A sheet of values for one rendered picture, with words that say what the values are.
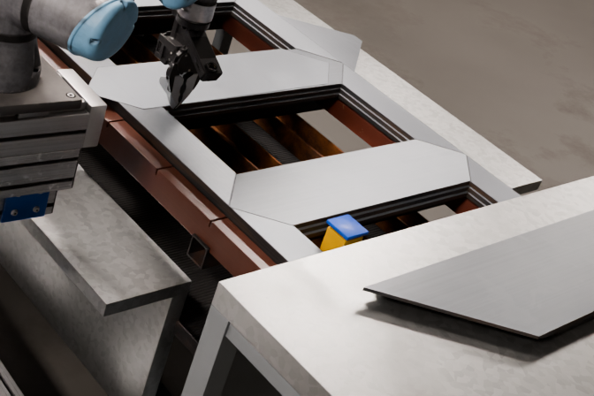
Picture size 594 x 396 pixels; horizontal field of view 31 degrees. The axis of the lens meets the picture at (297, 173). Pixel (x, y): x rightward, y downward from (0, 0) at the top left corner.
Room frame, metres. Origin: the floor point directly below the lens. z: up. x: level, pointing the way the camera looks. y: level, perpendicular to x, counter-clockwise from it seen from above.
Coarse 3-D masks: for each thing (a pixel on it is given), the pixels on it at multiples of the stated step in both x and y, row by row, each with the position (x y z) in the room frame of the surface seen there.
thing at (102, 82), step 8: (96, 72) 2.09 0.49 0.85; (96, 80) 2.06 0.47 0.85; (104, 80) 2.07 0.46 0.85; (112, 80) 2.08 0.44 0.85; (96, 88) 2.03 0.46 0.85; (104, 88) 2.04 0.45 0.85; (112, 88) 2.05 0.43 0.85; (120, 88) 2.06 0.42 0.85; (104, 96) 2.00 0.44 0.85; (112, 96) 2.02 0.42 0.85; (120, 96) 2.03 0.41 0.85; (128, 96) 2.04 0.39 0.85; (128, 104) 2.01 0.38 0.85; (136, 104) 2.02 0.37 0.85
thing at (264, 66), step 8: (240, 56) 2.44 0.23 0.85; (248, 56) 2.45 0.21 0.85; (256, 56) 2.47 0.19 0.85; (264, 56) 2.49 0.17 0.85; (248, 64) 2.41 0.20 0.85; (256, 64) 2.42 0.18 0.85; (264, 64) 2.44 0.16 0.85; (272, 64) 2.46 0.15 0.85; (264, 72) 2.39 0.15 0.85; (272, 72) 2.41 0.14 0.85; (280, 72) 2.42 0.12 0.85; (272, 80) 2.36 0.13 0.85; (280, 80) 2.38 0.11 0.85; (288, 80) 2.39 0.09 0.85; (296, 80) 2.41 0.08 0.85; (280, 88) 2.34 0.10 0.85; (288, 88) 2.35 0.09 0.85
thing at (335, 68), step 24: (288, 48) 2.61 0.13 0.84; (336, 72) 2.54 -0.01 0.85; (240, 96) 2.22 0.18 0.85; (264, 96) 2.29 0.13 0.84; (288, 96) 2.34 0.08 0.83; (312, 96) 2.40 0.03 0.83; (336, 96) 2.46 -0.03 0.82; (384, 120) 2.38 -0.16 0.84; (432, 192) 2.10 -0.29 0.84; (456, 192) 2.17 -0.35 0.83; (480, 192) 2.19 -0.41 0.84; (336, 216) 1.87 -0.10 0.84; (360, 216) 1.91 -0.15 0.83; (384, 216) 1.97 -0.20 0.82; (264, 240) 1.69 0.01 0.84
